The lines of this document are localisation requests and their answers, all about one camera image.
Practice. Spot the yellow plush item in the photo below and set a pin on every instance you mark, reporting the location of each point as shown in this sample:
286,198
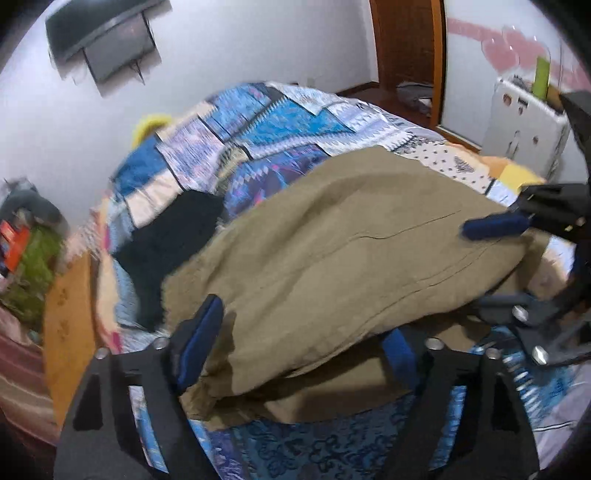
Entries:
147,126

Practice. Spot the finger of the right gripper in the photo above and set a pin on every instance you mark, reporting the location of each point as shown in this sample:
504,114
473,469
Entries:
546,337
508,224

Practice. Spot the white storage cabinet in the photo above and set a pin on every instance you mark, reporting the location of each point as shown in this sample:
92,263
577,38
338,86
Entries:
525,130

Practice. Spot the brown wooden door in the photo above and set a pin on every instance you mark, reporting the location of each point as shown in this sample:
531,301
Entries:
410,46

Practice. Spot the wooden bed headboard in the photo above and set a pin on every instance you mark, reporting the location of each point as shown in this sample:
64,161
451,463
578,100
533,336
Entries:
68,333

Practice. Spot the blue patchwork bedspread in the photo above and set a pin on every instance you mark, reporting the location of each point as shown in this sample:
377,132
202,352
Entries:
244,144

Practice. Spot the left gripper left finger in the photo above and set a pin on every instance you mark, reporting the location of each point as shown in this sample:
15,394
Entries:
99,438

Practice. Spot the orange box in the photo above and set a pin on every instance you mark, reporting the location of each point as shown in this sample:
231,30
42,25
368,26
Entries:
14,241

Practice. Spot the wall-mounted television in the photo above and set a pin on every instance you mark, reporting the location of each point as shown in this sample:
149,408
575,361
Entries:
108,38

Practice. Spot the green bottle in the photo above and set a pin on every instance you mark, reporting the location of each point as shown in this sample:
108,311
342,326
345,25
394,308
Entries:
541,81

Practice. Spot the green patterned bag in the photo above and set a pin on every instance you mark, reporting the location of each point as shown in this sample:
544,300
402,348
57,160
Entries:
24,297

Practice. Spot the khaki elastic-waist pants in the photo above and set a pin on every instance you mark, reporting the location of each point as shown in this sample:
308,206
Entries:
312,277

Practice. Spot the black folded garment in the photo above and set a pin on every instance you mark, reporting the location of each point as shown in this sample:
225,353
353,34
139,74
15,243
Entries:
157,249

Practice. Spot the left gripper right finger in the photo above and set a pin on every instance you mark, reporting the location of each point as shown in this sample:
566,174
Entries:
467,420

